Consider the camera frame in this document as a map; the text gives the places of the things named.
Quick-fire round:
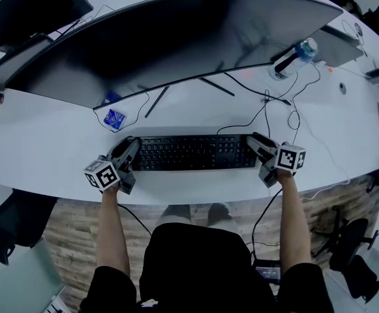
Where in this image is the blue patterned packet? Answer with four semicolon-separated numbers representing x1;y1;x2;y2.
103;108;127;130

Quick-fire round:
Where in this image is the flat black monitor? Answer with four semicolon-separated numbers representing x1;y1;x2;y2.
0;0;95;50

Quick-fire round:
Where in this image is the frosted glass panel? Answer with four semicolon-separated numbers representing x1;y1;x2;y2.
0;236;65;313

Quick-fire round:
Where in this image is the white cable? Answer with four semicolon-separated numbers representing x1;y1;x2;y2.
293;99;352;201

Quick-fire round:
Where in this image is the thin earphone cable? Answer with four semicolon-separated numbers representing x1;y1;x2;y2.
341;20;369;58

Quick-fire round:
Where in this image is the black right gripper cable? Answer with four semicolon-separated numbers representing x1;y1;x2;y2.
252;187;283;262

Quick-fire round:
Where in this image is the person's black shirt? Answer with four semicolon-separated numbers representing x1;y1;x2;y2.
80;222;335;313

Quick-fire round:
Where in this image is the black monitor cable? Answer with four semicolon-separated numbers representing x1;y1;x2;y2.
224;72;292;106

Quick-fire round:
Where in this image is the black monitor stand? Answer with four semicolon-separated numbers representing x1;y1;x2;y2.
144;76;235;119

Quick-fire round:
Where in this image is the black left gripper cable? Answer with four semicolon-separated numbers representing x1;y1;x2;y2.
117;203;153;236

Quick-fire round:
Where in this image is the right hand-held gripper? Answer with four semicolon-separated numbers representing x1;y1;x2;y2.
246;132;307;188

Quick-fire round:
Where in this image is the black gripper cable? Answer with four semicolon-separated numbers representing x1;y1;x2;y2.
117;203;153;236
252;187;283;262

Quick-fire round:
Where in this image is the person's right forearm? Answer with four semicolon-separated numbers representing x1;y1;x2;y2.
275;168;319;272

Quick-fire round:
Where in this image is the black mesh office chair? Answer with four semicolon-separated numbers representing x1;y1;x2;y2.
0;189;59;267
311;207;379;303

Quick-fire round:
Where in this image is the black device with screen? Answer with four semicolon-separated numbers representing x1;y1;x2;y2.
252;259;282;285

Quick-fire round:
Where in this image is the curved black monitor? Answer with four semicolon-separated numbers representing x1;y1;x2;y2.
5;0;344;110

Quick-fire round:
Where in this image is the clear water bottle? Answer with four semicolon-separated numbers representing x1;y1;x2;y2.
271;37;320;81

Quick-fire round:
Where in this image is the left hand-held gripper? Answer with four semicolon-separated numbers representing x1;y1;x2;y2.
83;136;141;196

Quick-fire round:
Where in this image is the black keyboard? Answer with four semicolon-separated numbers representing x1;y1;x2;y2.
130;134;258;171

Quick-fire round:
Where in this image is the person's left forearm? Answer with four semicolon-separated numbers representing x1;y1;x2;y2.
96;184;131;276

